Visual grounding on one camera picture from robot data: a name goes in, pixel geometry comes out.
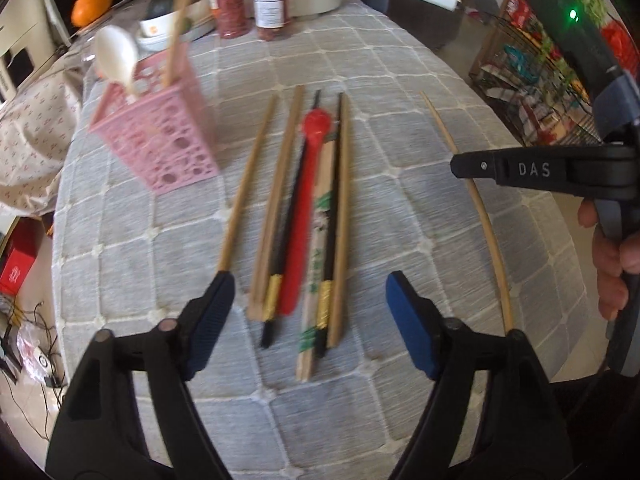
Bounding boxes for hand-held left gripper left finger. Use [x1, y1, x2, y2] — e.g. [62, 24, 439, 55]
[45, 270, 236, 480]

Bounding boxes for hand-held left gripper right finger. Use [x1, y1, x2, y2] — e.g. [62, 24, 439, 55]
[385, 270, 576, 480]

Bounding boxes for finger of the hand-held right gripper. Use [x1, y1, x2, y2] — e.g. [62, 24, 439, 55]
[450, 149, 573, 195]

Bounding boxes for black chopstick with gold band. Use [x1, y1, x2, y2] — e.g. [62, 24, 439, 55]
[314, 125, 346, 360]
[260, 89, 322, 350]

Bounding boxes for thin bamboo chopstick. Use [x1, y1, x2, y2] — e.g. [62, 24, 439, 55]
[419, 91, 513, 336]

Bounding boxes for red plastic spoon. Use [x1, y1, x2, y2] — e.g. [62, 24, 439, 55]
[277, 109, 332, 317]

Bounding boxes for light wooden chopstick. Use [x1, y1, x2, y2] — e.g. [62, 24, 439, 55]
[217, 95, 279, 275]
[246, 85, 306, 322]
[162, 0, 206, 92]

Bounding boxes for pink perforated utensil basket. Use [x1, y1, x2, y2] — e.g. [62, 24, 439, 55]
[89, 42, 222, 197]

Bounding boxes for person's right hand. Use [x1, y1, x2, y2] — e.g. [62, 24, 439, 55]
[577, 199, 632, 322]

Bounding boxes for paper-wrapped disposable chopsticks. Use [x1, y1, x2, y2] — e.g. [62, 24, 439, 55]
[295, 140, 338, 382]

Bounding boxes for grey quilted tablecloth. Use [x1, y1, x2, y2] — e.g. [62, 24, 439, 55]
[50, 0, 591, 480]

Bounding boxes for brown wooden chopstick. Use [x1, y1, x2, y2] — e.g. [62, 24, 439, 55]
[327, 91, 351, 348]

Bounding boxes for grey refrigerator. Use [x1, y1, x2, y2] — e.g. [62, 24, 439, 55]
[357, 0, 468, 52]

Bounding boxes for red cardboard box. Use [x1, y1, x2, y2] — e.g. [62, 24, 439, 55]
[0, 217, 43, 296]

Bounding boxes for floral table cloth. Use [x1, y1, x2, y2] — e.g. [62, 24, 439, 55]
[0, 40, 86, 218]

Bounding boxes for white plastic spoon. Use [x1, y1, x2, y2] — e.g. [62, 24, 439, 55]
[94, 25, 142, 103]

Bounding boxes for jar with white label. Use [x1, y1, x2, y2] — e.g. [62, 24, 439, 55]
[251, 0, 295, 42]

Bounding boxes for white bowl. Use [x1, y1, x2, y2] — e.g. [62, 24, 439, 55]
[135, 0, 216, 53]

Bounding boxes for jar of red berries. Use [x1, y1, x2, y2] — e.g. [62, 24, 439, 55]
[205, 0, 251, 41]

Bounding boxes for dark green squash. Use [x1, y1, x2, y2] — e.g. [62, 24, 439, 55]
[146, 0, 193, 23]

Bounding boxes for cream air fryer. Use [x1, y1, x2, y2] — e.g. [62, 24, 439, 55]
[0, 0, 73, 103]

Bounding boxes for orange fruit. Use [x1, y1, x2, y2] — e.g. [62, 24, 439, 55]
[70, 0, 115, 28]

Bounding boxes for wire snack rack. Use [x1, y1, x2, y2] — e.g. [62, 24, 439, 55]
[467, 0, 621, 148]

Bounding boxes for black floor cables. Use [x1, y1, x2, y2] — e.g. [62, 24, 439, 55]
[0, 300, 61, 351]

